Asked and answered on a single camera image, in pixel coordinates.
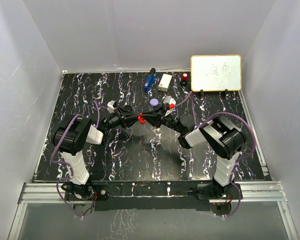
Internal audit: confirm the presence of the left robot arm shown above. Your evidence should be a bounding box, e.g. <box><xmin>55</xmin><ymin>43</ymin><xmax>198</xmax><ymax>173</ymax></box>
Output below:
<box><xmin>50</xmin><ymin>106</ymin><xmax>146</xmax><ymax>200</ymax></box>

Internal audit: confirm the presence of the purple cable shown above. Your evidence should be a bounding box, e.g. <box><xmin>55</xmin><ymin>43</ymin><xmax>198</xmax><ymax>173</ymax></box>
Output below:
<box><xmin>173</xmin><ymin>90</ymin><xmax>257</xmax><ymax>217</ymax></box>
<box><xmin>50</xmin><ymin>100</ymin><xmax>108</xmax><ymax>218</ymax></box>

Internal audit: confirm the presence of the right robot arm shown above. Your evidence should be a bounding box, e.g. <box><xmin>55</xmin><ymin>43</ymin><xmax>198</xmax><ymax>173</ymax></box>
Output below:
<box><xmin>139</xmin><ymin>107</ymin><xmax>247</xmax><ymax>199</ymax></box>

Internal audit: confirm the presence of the blue stapler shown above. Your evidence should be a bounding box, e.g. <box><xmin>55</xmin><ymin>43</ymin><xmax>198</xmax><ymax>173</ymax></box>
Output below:
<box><xmin>143</xmin><ymin>67</ymin><xmax>157</xmax><ymax>92</ymax></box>

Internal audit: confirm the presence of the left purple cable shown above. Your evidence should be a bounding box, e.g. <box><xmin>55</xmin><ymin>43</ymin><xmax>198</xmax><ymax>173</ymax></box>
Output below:
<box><xmin>50</xmin><ymin>100</ymin><xmax>108</xmax><ymax>218</ymax></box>

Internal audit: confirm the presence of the white whiteboard with wooden frame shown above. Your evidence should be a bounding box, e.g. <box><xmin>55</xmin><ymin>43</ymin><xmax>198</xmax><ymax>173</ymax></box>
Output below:
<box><xmin>190</xmin><ymin>54</ymin><xmax>242</xmax><ymax>92</ymax></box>

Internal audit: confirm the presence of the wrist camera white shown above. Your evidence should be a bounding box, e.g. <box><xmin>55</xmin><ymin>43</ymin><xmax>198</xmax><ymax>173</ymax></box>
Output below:
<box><xmin>163</xmin><ymin>95</ymin><xmax>176</xmax><ymax>117</ymax></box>
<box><xmin>107</xmin><ymin>100</ymin><xmax>117</xmax><ymax>114</ymax></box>

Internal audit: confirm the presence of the white and green box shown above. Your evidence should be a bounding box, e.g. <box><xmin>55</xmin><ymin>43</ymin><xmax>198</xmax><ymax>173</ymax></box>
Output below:
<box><xmin>158</xmin><ymin>73</ymin><xmax>172</xmax><ymax>92</ymax></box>

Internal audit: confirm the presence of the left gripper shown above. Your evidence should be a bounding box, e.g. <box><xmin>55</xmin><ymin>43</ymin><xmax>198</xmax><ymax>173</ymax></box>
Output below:
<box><xmin>103</xmin><ymin>106</ymin><xmax>142</xmax><ymax>132</ymax></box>

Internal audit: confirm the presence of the red button device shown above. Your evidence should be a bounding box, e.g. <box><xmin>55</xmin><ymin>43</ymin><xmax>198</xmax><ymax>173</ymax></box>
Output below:
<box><xmin>180</xmin><ymin>72</ymin><xmax>189</xmax><ymax>86</ymax></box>

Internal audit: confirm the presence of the aluminium frame rail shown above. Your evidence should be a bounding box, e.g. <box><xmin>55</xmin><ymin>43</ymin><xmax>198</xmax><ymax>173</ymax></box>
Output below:
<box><xmin>9</xmin><ymin>180</ymin><xmax>298</xmax><ymax>240</ymax></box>

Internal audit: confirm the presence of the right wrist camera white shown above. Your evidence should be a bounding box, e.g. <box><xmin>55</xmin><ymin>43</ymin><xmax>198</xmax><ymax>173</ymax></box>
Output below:
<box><xmin>163</xmin><ymin>95</ymin><xmax>176</xmax><ymax>117</ymax></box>

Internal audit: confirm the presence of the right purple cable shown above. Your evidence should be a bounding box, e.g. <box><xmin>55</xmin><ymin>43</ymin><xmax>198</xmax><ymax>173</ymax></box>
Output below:
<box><xmin>173</xmin><ymin>90</ymin><xmax>257</xmax><ymax>217</ymax></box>

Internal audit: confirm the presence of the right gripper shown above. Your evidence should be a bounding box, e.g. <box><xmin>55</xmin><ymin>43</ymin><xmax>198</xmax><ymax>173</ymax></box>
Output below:
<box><xmin>141</xmin><ymin>104</ymin><xmax>184</xmax><ymax>134</ymax></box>

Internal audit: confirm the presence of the black earbud charging case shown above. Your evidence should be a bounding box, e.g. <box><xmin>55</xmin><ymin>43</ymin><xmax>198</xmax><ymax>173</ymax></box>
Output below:
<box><xmin>123</xmin><ymin>105</ymin><xmax>133</xmax><ymax>112</ymax></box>

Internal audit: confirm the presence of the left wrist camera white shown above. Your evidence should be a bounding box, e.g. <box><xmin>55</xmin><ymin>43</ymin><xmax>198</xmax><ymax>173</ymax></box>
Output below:
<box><xmin>107</xmin><ymin>100</ymin><xmax>117</xmax><ymax>114</ymax></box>

